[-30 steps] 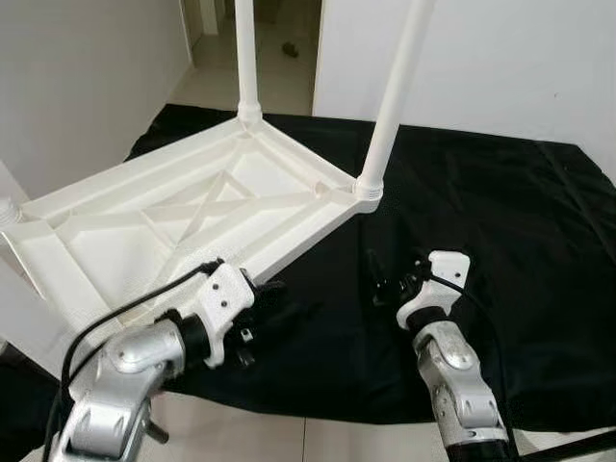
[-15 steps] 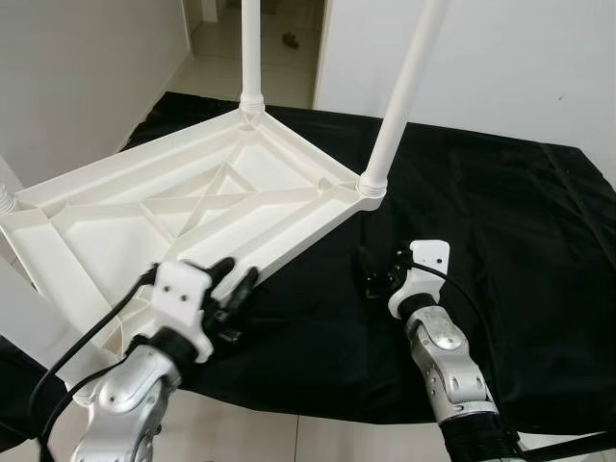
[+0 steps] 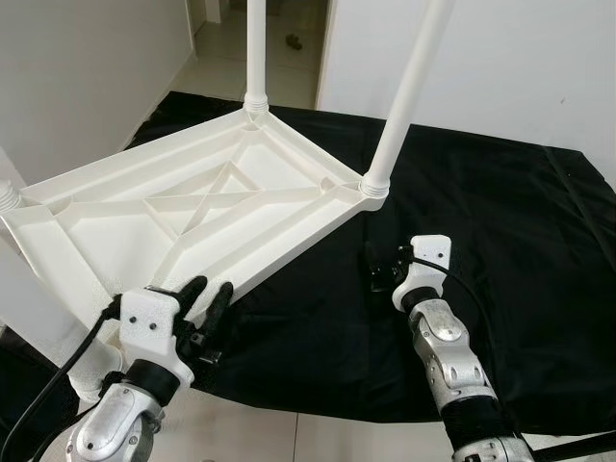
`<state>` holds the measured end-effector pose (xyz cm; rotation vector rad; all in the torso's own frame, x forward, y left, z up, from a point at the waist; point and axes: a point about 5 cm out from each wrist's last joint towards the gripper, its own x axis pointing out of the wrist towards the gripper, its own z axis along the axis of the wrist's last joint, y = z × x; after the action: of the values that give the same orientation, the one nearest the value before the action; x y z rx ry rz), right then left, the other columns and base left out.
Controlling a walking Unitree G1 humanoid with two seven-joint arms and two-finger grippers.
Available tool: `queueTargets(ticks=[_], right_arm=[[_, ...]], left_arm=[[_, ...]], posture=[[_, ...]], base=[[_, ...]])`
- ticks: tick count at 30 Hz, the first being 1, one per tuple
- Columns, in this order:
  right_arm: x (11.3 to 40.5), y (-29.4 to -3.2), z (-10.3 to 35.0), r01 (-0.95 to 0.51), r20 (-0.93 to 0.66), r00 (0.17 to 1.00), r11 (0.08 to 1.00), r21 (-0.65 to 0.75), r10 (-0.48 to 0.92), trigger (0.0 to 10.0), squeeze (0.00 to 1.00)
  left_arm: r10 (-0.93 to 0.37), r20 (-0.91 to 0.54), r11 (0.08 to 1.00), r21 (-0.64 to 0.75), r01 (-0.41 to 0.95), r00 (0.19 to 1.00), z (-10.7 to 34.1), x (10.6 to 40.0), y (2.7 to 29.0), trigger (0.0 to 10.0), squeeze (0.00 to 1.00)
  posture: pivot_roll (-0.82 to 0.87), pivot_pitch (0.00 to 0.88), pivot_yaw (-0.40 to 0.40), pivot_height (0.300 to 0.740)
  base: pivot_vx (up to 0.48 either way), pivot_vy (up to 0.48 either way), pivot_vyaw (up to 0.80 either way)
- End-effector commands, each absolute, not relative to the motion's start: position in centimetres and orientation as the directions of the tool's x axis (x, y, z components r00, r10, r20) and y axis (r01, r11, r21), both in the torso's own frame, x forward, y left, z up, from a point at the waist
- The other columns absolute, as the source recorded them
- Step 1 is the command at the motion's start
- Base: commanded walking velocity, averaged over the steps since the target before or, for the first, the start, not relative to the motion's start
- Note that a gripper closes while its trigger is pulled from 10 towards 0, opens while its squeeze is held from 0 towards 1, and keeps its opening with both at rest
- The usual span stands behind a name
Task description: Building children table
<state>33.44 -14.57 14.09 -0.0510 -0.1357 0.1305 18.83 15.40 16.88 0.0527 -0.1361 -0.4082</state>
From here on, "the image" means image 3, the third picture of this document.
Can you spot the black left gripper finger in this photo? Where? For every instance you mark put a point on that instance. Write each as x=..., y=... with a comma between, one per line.
x=219, y=303
x=192, y=294

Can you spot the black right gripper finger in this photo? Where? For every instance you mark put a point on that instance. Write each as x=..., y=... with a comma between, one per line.
x=370, y=256

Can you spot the white plastic table top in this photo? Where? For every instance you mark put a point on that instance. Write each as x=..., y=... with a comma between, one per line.
x=144, y=231

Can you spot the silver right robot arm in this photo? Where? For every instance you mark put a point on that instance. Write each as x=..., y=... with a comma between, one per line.
x=448, y=356

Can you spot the black table cloth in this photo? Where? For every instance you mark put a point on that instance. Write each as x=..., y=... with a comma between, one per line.
x=481, y=289

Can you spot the black table leg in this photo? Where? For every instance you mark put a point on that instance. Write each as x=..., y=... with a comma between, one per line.
x=573, y=445

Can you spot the small dark floor object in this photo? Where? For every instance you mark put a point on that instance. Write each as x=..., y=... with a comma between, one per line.
x=294, y=41

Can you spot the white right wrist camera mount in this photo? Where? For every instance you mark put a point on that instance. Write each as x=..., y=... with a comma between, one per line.
x=428, y=255

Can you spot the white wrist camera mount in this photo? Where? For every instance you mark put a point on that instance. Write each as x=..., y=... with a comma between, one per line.
x=428, y=255
x=149, y=322

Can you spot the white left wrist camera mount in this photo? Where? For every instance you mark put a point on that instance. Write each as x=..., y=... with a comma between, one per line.
x=149, y=322

